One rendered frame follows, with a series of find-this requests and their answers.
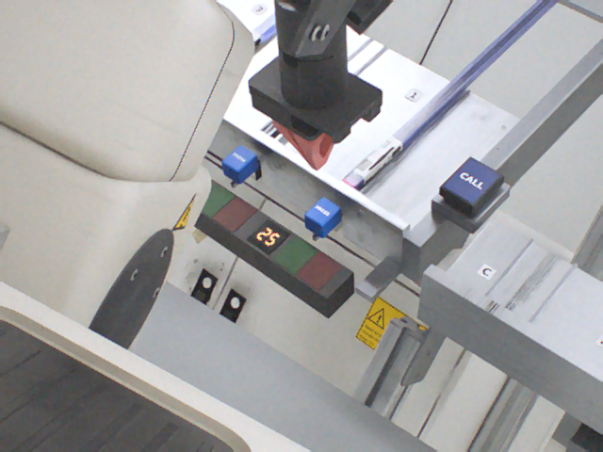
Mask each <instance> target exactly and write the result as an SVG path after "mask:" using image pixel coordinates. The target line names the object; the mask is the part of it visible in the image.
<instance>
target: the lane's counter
mask: <svg viewBox="0 0 603 452"><path fill-rule="evenodd" d="M290 236H291V234H290V233H289V232H287V231H286V230H284V229H282V228H281V227H279V226H278V225H276V224H275V223H273V222H272V221H270V220H269V219H268V220H267V221H266V222H265V223H264V224H263V225H262V226H261V227H259V228H258V229H257V230H256V231H255V232H254V233H253V234H252V235H251V236H250V237H249V238H247V240H248V241H249V242H251V243H252V244H254V245H255V246H256V247H257V248H259V249H260V250H262V251H264V252H265V253H267V254H268V255H270V254H271V253H272V252H274V251H275V250H276V249H277V248H278V247H279V246H280V245H281V244H282V243H283V242H284V241H285V240H286V239H287V238H288V237H290Z"/></svg>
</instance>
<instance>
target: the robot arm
mask: <svg viewBox="0 0 603 452"><path fill-rule="evenodd" d="M393 1H394V0H356V1H355V2H354V4H353V5H352V7H351V8H350V11H349V12H348V14H347V15H346V17H345V18H344V20H343V22H342V23H341V25H340V26H339V28H338V29H337V31H336V33H335V34H334V36H333V38H332V39H331V41H330V43H329V44H328V46H327V47H326V49H325V50H324V52H323V54H320V55H312V56H299V57H293V56H291V55H289V54H288V53H287V50H288V48H289V46H290V44H291V42H292V41H293V38H294V36H295V34H296V32H297V30H298V28H299V24H300V22H301V20H302V17H303V15H304V12H305V11H306V9H307V7H308V5H309V3H310V0H273V7H274V19H275V23H276V29H277V41H278V53H279V55H278V56H277V57H276V58H274V59H273V60H272V61H271V62H270V63H269V64H268V65H267V66H265V67H264V68H263V69H262V70H260V71H259V72H258V73H256V74H255V75H254V76H252V77H250V78H249V80H248V85H249V93H250V94H251V98H252V106H253V108H255V109H257V110H258V111H260V112H262V113H263V114H265V115H267V116H268V117H270V118H272V119H273V125H274V126H275V127H276V128H277V129H278V130H279V131H280V132H281V133H282V134H283V135H284V137H285V138H286V139H287V140H288V141H289V142H290V143H291V144H292V145H293V146H294V147H295V149H296V150H297V151H298V153H299V154H300V155H301V157H302V158H303V159H304V160H305V161H306V163H307V164H308V165H309V166H310V168H311V169H313V170H319V169H320V168H321V167H322V166H323V165H325V164H326V162H327V160H328V158H329V155H330V153H331V151H332V148H333V146H334V145H335V144H338V143H340V142H341V141H342V140H344V139H345V138H346V137H347V136H348V135H349V134H350V133H351V131H350V128H351V127H352V126H353V125H354V124H355V123H357V122H358V121H359V120H360V119H363V120H364V121H367V122H371V121H372V120H373V119H374V118H376V117H377V116H378V115H379V114H380V113H381V106H382V105H383V90H382V89H380V88H378V87H377V86H375V85H373V84H371V83H368V82H367V81H365V80H363V79H361V78H359V77H358V76H356V75H354V74H352V73H350V72H348V47H347V26H349V27H350V28H351V29H352V30H353V31H354V32H356V33H357V34H358V35H359V36H360V35H361V34H362V33H363V32H364V31H365V30H366V29H367V28H368V27H369V26H370V25H371V24H372V23H373V22H374V21H375V20H376V19H377V18H378V17H379V16H380V15H381V14H382V13H383V12H384V11H385V10H386V9H387V7H388V6H389V5H390V4H391V3H392V2H393Z"/></svg>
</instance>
